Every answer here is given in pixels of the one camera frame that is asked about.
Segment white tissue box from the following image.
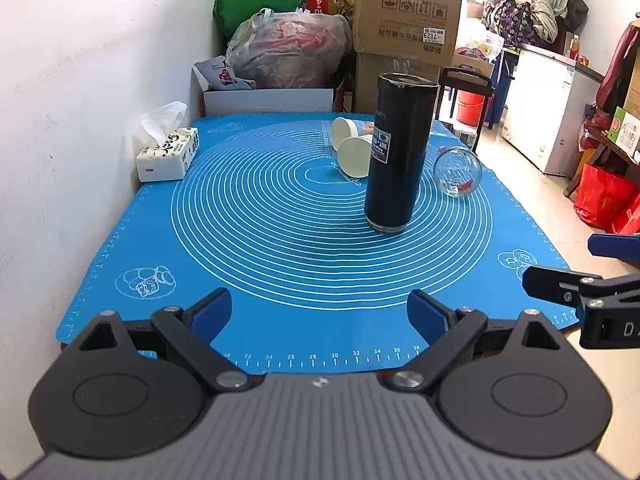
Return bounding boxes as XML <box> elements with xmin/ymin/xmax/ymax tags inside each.
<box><xmin>135</xmin><ymin>101</ymin><xmax>200</xmax><ymax>183</ymax></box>

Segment grey bundled clothing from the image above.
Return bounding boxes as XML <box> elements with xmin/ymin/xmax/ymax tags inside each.
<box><xmin>530</xmin><ymin>0</ymin><xmax>559</xmax><ymax>44</ymax></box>

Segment white printed paper bag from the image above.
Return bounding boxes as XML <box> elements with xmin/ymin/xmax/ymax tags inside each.
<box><xmin>192</xmin><ymin>55</ymin><xmax>254</xmax><ymax>92</ymax></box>

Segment blue silicone baking mat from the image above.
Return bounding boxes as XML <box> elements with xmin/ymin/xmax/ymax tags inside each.
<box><xmin>55</xmin><ymin>112</ymin><xmax>582</xmax><ymax>375</ymax></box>

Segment floral fabric bag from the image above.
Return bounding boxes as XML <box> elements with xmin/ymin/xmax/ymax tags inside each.
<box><xmin>482</xmin><ymin>0</ymin><xmax>539</xmax><ymax>49</ymax></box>

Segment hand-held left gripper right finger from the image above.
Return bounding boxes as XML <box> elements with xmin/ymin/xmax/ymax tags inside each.
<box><xmin>382</xmin><ymin>289</ymin><xmax>563</xmax><ymax>393</ymax></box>

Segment large brown cardboard box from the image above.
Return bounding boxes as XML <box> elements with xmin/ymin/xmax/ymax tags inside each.
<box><xmin>352</xmin><ymin>0</ymin><xmax>464</xmax><ymax>67</ymax></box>

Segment red shopping bag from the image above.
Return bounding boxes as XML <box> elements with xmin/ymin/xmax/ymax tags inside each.
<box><xmin>573</xmin><ymin>162</ymin><xmax>640</xmax><ymax>235</ymax></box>

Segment white paper cup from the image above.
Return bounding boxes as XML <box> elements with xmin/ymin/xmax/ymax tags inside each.
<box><xmin>330</xmin><ymin>117</ymin><xmax>376</xmax><ymax>152</ymax></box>
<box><xmin>336</xmin><ymin>134</ymin><xmax>374</xmax><ymax>178</ymax></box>

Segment white chest freezer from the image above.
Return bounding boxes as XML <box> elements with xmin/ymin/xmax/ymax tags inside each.
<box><xmin>501</xmin><ymin>42</ymin><xmax>607</xmax><ymax>177</ymax></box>

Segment clear plastic bag red contents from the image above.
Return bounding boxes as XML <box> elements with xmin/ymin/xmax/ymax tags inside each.
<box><xmin>225</xmin><ymin>8</ymin><xmax>354</xmax><ymax>90</ymax></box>

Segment red bucket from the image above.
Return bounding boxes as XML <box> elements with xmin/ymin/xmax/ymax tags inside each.
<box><xmin>457</xmin><ymin>90</ymin><xmax>486</xmax><ymax>125</ymax></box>

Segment dark red jacket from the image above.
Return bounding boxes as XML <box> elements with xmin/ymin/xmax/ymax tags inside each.
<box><xmin>594</xmin><ymin>21</ymin><xmax>640</xmax><ymax>113</ymax></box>

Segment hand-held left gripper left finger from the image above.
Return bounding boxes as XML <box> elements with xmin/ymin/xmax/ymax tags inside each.
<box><xmin>77</xmin><ymin>287</ymin><xmax>253</xmax><ymax>393</ymax></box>

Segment red carton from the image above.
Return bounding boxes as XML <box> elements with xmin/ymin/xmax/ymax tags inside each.
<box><xmin>305</xmin><ymin>0</ymin><xmax>347</xmax><ymax>17</ymax></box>

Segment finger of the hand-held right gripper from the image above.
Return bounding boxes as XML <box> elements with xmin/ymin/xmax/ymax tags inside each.
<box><xmin>522</xmin><ymin>265</ymin><xmax>640</xmax><ymax>319</ymax></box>
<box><xmin>587</xmin><ymin>232</ymin><xmax>640</xmax><ymax>262</ymax></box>

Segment clear glass cup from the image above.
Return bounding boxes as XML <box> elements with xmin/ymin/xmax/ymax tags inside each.
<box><xmin>432</xmin><ymin>146</ymin><xmax>483</xmax><ymax>198</ymax></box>

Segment black stool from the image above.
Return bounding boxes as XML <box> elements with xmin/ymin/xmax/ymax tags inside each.
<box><xmin>439</xmin><ymin>66</ymin><xmax>497</xmax><ymax>131</ymax></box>

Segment green and white box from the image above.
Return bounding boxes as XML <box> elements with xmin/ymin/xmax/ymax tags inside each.
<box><xmin>607</xmin><ymin>106</ymin><xmax>640</xmax><ymax>157</ymax></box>

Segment white cardboard box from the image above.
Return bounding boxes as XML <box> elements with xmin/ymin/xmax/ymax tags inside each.
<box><xmin>192</xmin><ymin>62</ymin><xmax>336</xmax><ymax>117</ymax></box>

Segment plain brown cardboard box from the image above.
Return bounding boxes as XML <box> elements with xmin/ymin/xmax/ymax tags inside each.
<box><xmin>352</xmin><ymin>52</ymin><xmax>443</xmax><ymax>114</ymax></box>

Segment black tall tumbler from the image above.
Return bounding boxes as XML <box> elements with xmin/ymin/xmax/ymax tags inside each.
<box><xmin>363</xmin><ymin>72</ymin><xmax>441</xmax><ymax>234</ymax></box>

